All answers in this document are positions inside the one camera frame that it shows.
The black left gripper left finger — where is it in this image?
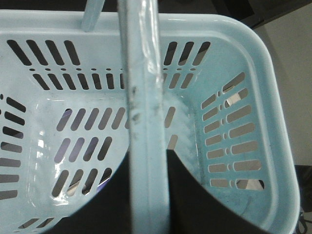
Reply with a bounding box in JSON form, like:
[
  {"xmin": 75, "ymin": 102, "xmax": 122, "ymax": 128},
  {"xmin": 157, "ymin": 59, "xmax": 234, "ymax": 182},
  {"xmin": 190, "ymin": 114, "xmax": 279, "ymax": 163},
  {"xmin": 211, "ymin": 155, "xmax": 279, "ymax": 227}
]
[{"xmin": 46, "ymin": 153, "xmax": 131, "ymax": 234}]

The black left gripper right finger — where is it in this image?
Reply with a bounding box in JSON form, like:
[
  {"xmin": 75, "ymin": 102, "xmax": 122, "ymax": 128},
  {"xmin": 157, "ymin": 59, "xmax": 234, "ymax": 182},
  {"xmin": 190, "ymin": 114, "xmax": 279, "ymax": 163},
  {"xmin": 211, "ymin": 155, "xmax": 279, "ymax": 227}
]
[{"xmin": 167, "ymin": 150, "xmax": 266, "ymax": 234}]

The light blue plastic basket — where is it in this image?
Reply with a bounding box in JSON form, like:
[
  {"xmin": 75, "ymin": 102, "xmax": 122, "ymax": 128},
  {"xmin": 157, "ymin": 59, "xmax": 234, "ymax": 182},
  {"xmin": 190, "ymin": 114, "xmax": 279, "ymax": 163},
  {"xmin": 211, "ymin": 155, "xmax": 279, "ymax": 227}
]
[{"xmin": 0, "ymin": 0, "xmax": 300, "ymax": 234}]

